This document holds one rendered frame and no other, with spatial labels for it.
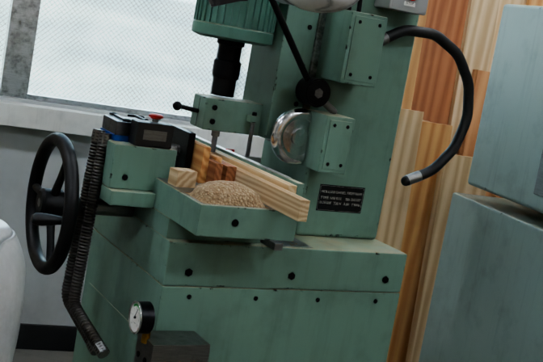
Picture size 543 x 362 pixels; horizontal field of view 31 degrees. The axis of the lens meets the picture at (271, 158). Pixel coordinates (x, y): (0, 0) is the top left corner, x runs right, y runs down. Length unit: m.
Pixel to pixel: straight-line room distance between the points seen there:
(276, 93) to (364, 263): 0.41
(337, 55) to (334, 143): 0.18
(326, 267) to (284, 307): 0.13
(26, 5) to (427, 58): 1.43
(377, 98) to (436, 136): 1.36
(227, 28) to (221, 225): 0.44
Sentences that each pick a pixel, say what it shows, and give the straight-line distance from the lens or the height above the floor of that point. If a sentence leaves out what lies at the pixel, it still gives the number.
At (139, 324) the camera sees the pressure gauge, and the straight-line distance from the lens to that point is 1.87.
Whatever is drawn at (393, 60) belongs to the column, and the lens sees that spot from 2.22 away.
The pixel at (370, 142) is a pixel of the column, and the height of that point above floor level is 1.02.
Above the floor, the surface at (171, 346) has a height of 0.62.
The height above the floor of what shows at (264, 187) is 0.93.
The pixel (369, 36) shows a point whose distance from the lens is 2.08.
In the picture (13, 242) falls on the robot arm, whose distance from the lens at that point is 1.48.
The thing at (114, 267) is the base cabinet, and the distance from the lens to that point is 2.19.
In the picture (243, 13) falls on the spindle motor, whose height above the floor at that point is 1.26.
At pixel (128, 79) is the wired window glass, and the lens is 3.50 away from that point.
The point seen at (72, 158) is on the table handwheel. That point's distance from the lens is 1.95.
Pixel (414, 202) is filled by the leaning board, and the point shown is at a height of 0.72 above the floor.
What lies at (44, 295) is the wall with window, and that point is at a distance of 3.54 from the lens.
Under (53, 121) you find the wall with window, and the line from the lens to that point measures 3.34.
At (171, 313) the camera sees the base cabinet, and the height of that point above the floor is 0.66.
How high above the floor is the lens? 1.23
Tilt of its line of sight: 7 degrees down
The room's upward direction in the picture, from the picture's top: 10 degrees clockwise
